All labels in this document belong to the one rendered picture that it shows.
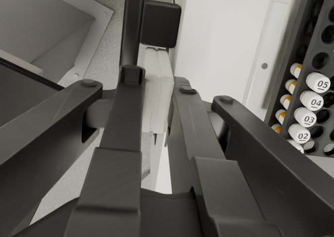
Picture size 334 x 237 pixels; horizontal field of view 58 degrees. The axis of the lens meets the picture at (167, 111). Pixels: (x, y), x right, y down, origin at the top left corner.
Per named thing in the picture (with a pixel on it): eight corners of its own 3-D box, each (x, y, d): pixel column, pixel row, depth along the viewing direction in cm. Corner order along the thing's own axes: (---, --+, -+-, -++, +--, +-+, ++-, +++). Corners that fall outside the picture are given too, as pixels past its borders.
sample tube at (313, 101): (292, 91, 26) (320, 113, 22) (280, 88, 26) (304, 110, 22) (298, 78, 26) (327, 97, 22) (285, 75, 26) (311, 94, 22)
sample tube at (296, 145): (280, 132, 28) (302, 159, 24) (266, 132, 28) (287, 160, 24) (282, 120, 28) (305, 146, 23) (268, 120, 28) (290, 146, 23)
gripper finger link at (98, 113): (137, 135, 14) (70, 128, 13) (140, 95, 18) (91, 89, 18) (141, 105, 13) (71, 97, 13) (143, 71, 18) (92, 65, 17)
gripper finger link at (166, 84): (159, 78, 14) (175, 80, 14) (156, 47, 21) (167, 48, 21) (151, 133, 16) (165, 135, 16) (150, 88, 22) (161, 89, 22)
